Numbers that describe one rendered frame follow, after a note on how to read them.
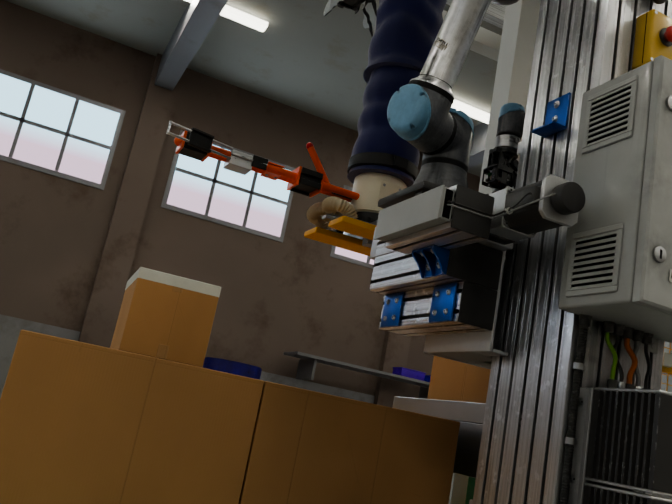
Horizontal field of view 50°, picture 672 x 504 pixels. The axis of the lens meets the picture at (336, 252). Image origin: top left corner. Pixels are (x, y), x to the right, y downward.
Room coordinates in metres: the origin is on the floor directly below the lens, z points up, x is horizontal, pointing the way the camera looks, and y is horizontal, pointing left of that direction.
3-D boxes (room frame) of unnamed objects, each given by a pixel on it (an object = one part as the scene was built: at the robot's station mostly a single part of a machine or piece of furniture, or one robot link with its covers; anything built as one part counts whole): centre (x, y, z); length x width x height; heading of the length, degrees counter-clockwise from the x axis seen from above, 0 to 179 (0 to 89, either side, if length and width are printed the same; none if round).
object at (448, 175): (1.68, -0.23, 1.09); 0.15 x 0.15 x 0.10
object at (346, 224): (2.08, -0.14, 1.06); 0.34 x 0.10 x 0.05; 113
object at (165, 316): (3.72, 0.81, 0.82); 0.60 x 0.40 x 0.40; 19
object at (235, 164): (1.99, 0.33, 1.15); 0.07 x 0.07 x 0.04; 23
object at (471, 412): (2.30, -0.44, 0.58); 0.70 x 0.03 x 0.06; 21
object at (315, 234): (2.26, -0.06, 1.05); 0.34 x 0.10 x 0.05; 113
